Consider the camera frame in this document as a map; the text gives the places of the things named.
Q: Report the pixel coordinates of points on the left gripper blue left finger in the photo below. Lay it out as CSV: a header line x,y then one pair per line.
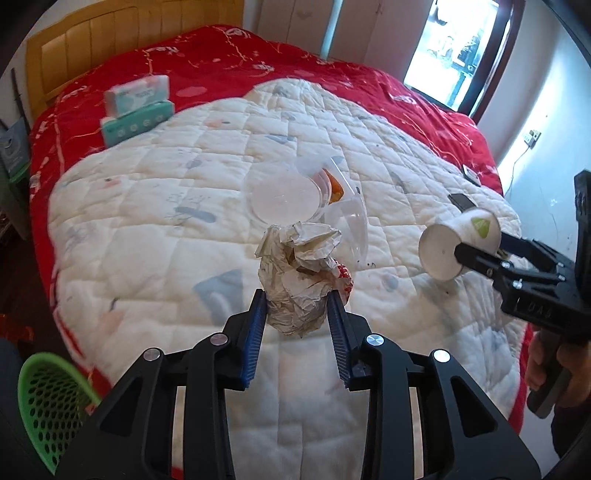
x,y
251,336

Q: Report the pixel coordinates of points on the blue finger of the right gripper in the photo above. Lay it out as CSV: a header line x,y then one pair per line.
x,y
491,266
538,254

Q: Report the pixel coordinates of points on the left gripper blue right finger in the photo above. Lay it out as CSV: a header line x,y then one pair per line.
x,y
343,339

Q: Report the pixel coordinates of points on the white paper cup green leaf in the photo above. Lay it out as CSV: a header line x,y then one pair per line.
x,y
476,227

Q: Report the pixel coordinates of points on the paper wrapper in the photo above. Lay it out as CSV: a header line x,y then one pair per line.
x,y
298,271

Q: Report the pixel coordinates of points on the clear plastic container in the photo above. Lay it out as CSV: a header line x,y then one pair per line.
x,y
349,215

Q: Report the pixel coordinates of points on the clear plastic round lid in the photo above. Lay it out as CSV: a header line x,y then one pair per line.
x,y
285,199

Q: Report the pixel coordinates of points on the green perforated trash basket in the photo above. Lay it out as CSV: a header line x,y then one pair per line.
x,y
54,401

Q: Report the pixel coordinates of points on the person's right hand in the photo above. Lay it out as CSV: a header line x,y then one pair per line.
x,y
557,373

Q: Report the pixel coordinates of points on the black smartphone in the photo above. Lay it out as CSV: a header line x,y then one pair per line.
x,y
462,202

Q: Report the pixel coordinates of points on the small white black device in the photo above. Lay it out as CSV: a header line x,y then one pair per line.
x,y
471,176

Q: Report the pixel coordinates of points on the white quilted blanket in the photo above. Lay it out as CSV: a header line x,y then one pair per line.
x,y
156,245

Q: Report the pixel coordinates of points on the teal tissue pack bottom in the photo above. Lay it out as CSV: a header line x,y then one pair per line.
x,y
117,130

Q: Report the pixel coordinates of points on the white wardrobe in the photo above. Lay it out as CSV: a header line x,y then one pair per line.
x,y
379,34

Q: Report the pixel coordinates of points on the white tissue pack top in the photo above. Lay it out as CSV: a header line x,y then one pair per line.
x,y
126,98

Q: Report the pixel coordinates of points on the blue paper bag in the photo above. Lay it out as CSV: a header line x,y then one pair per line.
x,y
15,149

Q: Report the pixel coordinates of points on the black sword stick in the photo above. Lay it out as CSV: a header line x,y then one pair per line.
x,y
18,101

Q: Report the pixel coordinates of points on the wooden headboard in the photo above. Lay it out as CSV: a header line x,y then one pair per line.
x,y
89,36

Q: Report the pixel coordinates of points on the wall socket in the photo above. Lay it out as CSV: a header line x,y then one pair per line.
x,y
534,136

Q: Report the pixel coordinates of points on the window with dark frame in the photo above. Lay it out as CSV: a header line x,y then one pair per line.
x,y
462,52

